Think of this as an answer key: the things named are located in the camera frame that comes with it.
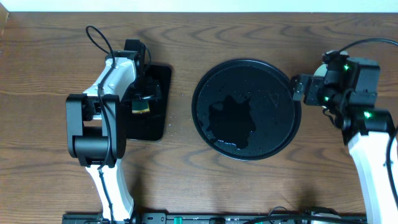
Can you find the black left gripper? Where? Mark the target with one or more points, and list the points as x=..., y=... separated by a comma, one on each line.
x=148, y=92

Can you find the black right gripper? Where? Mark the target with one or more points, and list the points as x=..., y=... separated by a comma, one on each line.
x=298, y=88

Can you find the green yellow sponge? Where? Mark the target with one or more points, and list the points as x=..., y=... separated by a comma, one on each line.
x=140, y=106

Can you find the light green plate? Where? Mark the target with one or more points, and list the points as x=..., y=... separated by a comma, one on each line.
x=321, y=71

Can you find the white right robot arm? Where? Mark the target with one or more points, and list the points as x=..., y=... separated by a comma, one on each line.
x=372, y=145

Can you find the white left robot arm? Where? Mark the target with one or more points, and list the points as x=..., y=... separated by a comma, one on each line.
x=96, y=136

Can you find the black rectangular tray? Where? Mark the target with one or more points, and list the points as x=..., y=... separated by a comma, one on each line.
x=148, y=126

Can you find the round black tray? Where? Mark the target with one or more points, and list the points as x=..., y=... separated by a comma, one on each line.
x=244, y=109

